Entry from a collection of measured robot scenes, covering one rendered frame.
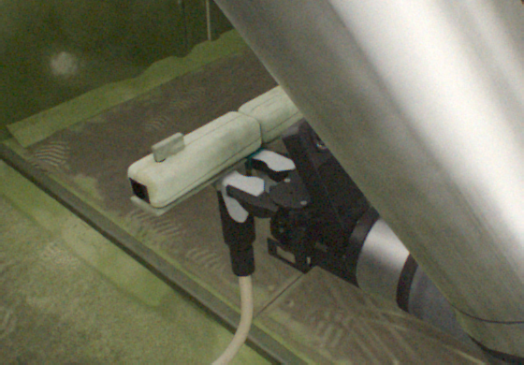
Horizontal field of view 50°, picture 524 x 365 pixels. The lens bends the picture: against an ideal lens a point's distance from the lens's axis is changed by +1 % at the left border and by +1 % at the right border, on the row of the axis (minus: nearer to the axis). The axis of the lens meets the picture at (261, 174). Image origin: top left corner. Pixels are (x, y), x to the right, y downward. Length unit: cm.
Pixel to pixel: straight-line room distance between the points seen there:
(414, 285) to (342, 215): 9
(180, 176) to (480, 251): 37
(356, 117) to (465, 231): 6
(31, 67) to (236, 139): 110
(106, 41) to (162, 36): 21
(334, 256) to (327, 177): 9
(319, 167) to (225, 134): 12
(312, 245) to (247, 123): 15
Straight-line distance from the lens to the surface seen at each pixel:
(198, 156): 56
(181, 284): 114
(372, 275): 51
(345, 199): 54
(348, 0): 17
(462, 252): 23
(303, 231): 55
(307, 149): 51
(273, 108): 64
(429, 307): 50
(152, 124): 162
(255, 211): 57
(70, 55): 168
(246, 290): 75
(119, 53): 178
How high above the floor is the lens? 88
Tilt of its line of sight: 37 degrees down
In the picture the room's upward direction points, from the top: straight up
